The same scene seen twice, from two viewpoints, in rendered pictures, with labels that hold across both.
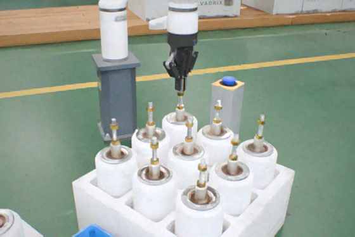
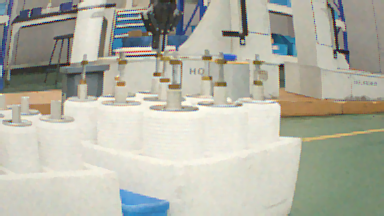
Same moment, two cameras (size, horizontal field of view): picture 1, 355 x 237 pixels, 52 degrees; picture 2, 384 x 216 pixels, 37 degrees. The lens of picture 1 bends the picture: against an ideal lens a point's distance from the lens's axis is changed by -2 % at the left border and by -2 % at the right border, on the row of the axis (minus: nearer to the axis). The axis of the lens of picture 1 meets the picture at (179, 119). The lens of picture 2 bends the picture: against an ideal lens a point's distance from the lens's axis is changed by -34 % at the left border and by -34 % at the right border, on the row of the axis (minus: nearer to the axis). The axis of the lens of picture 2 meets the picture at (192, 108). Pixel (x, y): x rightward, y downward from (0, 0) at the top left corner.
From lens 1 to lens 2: 0.80 m
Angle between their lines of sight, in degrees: 22
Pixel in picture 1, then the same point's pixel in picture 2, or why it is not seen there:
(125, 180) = (89, 124)
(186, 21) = not seen: outside the picture
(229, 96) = (229, 71)
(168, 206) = (136, 139)
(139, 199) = (103, 127)
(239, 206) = (230, 145)
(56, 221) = not seen: hidden behind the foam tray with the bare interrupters
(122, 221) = (87, 156)
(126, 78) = (92, 87)
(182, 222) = (150, 132)
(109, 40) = (82, 39)
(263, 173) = (264, 127)
